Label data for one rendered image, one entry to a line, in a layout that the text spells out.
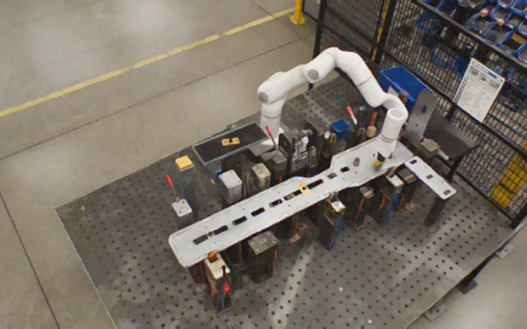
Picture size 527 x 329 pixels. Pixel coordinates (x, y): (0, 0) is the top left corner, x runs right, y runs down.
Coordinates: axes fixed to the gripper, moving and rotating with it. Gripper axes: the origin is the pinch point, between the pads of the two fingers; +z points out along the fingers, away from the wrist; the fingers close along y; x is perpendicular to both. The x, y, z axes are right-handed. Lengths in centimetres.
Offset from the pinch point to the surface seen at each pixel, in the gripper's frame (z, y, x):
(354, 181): 2.9, 4.2, -21.0
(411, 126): -4.9, -6.2, 26.5
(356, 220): 26.1, 13.5, -21.8
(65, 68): 104, -313, -110
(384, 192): 8.7, 14.8, -8.3
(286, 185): 3, -11, -53
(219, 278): -2, 19, -108
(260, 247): 0, 14, -84
